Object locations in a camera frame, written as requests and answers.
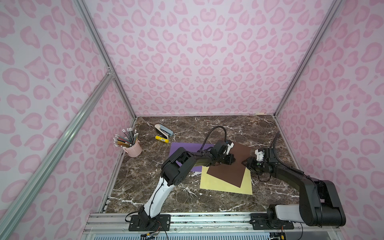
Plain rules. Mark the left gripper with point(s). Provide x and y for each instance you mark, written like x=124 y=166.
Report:
x=226 y=156

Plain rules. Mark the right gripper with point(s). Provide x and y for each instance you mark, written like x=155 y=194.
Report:
x=255 y=162

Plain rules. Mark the brown paper sheet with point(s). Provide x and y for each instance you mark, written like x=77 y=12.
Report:
x=234 y=173

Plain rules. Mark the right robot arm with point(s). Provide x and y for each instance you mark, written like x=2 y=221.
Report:
x=319 y=203

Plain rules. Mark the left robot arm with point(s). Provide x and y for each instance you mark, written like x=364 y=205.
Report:
x=176 y=168

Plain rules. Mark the purple paper sheet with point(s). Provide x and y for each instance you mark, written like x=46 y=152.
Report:
x=188 y=148

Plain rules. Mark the yellow paper sheet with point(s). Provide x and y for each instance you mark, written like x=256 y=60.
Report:
x=209 y=182

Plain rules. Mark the grey stapler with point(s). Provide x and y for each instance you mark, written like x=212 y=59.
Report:
x=163 y=131

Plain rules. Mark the yellow marker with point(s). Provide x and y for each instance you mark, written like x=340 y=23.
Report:
x=161 y=139

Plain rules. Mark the pink pencil cup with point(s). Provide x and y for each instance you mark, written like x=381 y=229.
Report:
x=135 y=150

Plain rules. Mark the bundle of pencils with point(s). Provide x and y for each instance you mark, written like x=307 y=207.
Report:
x=128 y=139

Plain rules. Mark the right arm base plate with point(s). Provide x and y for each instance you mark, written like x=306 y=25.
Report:
x=262 y=221

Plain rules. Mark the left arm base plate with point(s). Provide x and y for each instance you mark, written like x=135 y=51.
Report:
x=160 y=222

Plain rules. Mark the aluminium front rail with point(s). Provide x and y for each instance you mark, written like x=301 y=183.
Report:
x=205 y=226

